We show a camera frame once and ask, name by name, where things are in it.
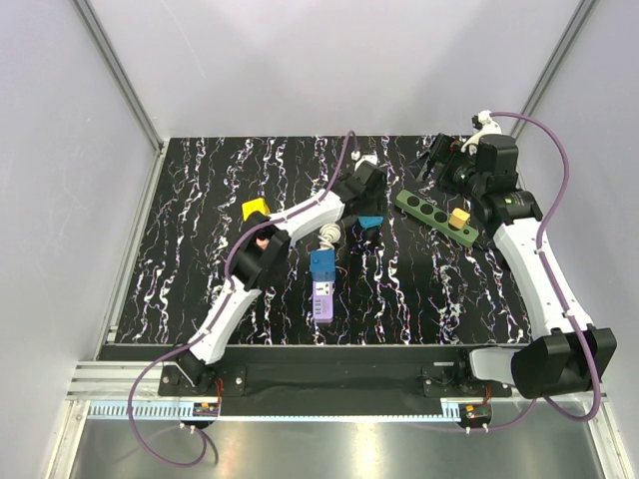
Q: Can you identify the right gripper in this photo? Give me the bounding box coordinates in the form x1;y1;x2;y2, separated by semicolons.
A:
405;134;486;200

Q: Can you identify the light blue small adapter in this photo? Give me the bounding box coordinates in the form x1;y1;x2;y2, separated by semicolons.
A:
357;216;384;230

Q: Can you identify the orange small adapter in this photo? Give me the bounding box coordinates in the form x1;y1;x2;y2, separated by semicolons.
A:
448;208;470;230

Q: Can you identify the blue cube plug adapter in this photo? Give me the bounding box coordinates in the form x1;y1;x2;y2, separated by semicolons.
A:
310;249;335;282

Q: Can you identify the yellow cube socket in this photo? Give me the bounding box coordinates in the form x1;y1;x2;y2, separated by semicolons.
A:
242;198;271;222

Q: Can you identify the salmon pink small adapter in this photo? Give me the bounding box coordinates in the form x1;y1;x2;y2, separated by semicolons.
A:
256;238;270;249

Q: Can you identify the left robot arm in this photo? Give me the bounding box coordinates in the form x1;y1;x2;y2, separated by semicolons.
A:
175;161;386;395

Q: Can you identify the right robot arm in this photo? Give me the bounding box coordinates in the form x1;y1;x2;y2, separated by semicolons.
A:
416;134;617;399

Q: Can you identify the green power strip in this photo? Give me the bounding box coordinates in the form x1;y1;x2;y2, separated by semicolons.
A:
394;190;479;247

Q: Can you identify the purple white power strip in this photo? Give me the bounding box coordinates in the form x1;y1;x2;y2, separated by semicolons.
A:
313;281;334;324

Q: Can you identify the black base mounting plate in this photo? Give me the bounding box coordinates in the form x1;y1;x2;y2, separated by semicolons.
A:
159;345;510;398

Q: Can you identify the white coiled cable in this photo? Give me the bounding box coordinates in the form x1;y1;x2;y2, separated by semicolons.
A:
319;222;343;253

